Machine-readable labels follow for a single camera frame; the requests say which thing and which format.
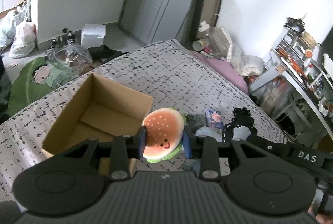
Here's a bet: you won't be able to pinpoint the white soft block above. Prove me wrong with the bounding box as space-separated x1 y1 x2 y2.
195 126 223 142

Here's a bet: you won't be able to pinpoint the dark grey bagged cloth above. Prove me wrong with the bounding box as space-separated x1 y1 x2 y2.
185 114 208 134

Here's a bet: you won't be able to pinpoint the blue tissue pack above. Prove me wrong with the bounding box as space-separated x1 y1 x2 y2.
206 110 224 134

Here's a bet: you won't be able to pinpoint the black scrunchie with white centre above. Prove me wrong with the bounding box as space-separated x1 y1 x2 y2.
222 107 257 142

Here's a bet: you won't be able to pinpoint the brown cardboard box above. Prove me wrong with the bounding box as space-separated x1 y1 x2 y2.
41 72 154 178

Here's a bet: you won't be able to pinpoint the burger plush toy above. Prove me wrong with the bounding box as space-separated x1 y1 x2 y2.
143 108 186 163

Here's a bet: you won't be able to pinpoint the blue knitted cloth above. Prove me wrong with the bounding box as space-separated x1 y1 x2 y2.
181 159 201 177

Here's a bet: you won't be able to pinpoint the patterned grey bed cover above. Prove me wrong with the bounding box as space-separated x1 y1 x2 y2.
1 40 286 201

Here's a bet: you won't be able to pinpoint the pink pillow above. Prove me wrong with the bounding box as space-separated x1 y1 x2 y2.
190 51 248 94

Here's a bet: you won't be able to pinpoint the white desk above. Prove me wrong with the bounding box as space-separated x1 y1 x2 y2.
248 49 332 138

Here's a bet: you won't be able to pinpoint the clear plastic bag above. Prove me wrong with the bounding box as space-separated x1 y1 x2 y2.
44 44 93 76

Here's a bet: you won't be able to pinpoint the paper cup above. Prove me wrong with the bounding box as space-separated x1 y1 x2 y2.
192 40 207 52

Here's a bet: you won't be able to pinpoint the white crumpled bags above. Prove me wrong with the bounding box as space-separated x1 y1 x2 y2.
211 27 264 77

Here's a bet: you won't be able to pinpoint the clear plastic bottle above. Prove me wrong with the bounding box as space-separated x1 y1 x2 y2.
198 21 221 59

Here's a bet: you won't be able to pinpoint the green cartoon cushion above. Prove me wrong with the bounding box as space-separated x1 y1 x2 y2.
7 57 77 116

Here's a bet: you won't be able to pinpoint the white appliance box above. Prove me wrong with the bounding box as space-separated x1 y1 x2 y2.
81 24 106 48

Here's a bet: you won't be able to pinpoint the drawer organiser on desk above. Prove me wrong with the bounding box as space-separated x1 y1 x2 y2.
273 27 318 68

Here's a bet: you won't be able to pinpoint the white plastic trash bag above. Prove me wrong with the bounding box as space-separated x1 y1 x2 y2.
9 22 36 59

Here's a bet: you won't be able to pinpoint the flat cardboard against wall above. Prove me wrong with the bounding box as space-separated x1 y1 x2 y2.
181 0 222 50

